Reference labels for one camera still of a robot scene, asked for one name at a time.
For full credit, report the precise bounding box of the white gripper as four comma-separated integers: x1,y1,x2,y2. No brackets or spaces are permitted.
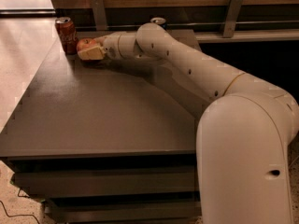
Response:
78,35,121,61

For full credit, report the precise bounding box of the red apple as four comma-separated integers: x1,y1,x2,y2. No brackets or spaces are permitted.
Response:
77,38,97,52

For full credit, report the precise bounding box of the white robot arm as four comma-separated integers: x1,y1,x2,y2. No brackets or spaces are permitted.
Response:
77,23,299,224

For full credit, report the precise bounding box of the red coke can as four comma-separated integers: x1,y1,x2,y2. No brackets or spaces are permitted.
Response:
55,17,78,55

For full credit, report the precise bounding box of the blue soda can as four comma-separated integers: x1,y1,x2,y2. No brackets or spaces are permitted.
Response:
150,17,167,29

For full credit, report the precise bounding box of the grey drawer cabinet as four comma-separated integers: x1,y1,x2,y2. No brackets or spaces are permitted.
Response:
0,29,204,224

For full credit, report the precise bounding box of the top grey drawer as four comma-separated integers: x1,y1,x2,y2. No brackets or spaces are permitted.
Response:
12,166,198,198

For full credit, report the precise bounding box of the grey drawer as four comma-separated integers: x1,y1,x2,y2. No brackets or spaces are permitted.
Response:
12,166,198,198
48,202,201,224

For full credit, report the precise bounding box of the lower grey drawer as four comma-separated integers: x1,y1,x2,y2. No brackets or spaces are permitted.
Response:
48,202,201,224

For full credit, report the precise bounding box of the left metal bracket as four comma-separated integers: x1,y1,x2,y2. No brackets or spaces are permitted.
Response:
91,0,107,31

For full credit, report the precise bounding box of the metal bracket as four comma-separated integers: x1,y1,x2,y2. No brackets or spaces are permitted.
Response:
221,0,243,38
91,0,107,31

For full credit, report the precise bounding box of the right metal bracket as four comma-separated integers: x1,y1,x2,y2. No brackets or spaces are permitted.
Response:
221,0,243,38

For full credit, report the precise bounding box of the black floor cable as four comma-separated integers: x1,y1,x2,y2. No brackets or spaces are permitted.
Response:
0,189,41,224

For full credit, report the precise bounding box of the horizontal metal rail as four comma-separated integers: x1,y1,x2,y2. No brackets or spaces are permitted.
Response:
75,20,299,30

